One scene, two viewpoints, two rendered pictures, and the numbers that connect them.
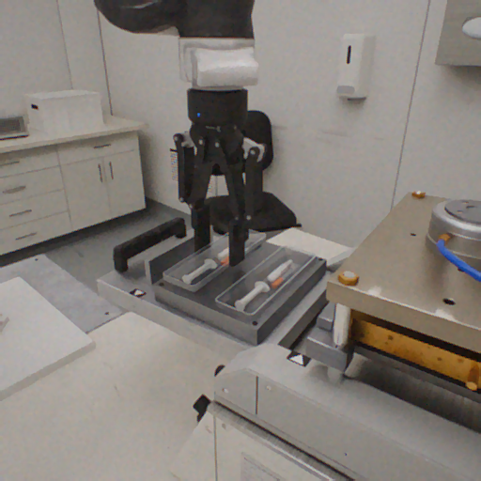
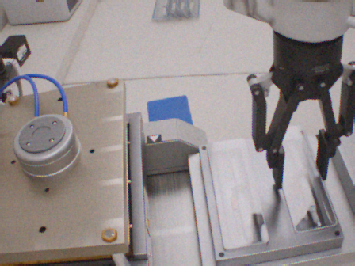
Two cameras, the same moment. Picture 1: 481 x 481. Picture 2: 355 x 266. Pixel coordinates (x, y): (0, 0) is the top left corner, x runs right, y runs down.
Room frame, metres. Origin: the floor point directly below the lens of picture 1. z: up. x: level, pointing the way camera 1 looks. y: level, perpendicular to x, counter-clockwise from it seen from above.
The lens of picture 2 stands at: (0.77, -0.31, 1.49)
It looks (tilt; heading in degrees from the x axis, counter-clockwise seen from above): 43 degrees down; 147
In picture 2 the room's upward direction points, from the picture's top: 9 degrees counter-clockwise
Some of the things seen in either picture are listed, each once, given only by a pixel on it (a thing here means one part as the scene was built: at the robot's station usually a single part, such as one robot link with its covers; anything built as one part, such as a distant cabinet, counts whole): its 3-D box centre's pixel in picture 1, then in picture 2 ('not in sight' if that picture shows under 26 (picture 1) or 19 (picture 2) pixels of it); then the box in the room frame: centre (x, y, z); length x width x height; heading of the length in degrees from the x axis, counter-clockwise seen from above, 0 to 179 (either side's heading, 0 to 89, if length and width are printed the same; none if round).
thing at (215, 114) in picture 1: (217, 126); (307, 62); (0.53, 0.03, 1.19); 0.08 x 0.08 x 0.09
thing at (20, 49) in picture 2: not in sight; (13, 52); (-0.44, -0.05, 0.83); 0.09 x 0.06 x 0.07; 129
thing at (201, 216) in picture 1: (202, 229); (322, 155); (0.54, 0.05, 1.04); 0.03 x 0.01 x 0.07; 146
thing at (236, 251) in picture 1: (237, 240); (278, 164); (0.51, 0.00, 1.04); 0.03 x 0.01 x 0.07; 146
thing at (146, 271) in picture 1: (219, 275); (298, 193); (0.53, 0.03, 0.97); 0.30 x 0.22 x 0.08; 56
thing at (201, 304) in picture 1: (245, 278); (266, 193); (0.50, -0.01, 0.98); 0.20 x 0.17 x 0.03; 146
